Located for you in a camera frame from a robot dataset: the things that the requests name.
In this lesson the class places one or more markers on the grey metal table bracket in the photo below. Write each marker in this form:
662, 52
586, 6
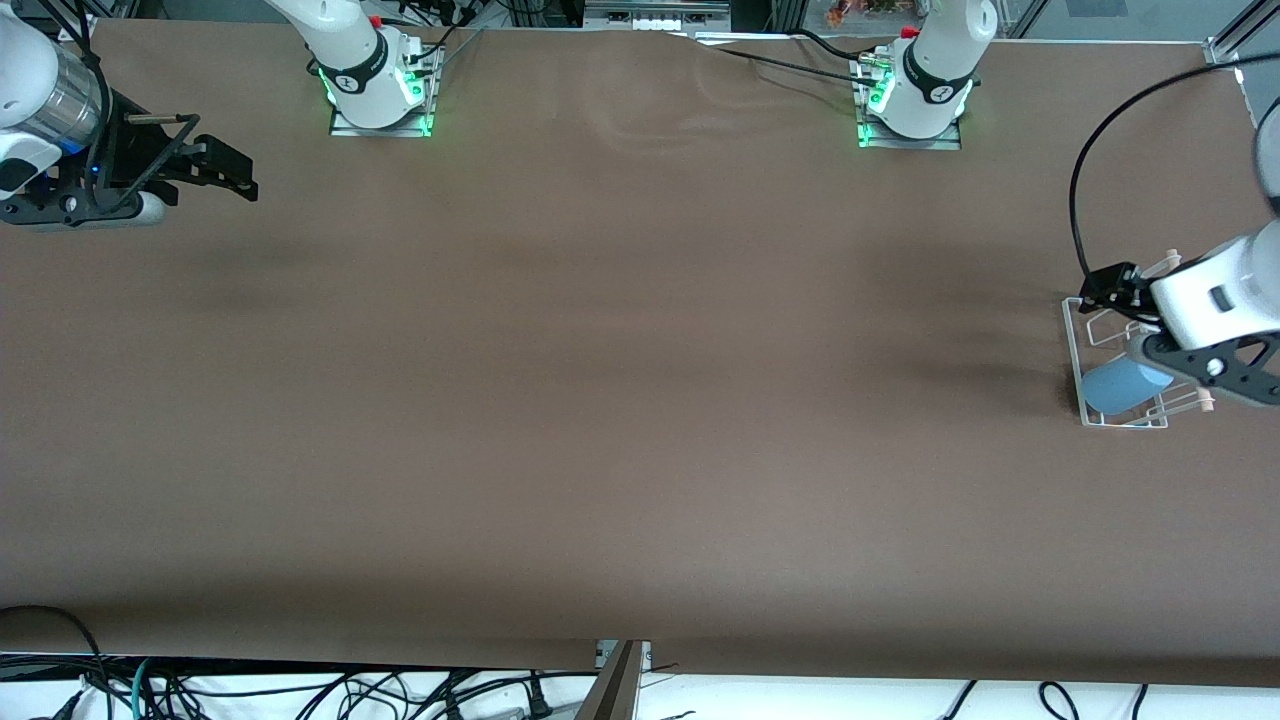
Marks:
615, 690

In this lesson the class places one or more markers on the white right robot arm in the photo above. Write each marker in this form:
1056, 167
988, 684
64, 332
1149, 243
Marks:
350, 50

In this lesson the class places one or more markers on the aluminium corner bracket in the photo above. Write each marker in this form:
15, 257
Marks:
1222, 50

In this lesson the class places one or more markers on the grey power strip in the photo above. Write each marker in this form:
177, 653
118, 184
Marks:
655, 12

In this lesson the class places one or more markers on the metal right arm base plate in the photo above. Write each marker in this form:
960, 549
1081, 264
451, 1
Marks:
340, 125

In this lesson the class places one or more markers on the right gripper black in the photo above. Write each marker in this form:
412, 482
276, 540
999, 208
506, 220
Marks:
122, 148

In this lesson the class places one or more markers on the black power plug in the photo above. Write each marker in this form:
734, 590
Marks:
538, 700

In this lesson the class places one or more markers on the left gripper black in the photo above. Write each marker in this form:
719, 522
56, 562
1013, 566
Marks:
1116, 287

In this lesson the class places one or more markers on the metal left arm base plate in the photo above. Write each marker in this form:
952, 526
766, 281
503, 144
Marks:
950, 140

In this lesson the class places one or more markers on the brown table cover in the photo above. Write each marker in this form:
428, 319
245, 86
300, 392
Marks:
640, 400

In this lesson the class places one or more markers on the blue plastic cup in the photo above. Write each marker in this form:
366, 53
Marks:
1115, 388

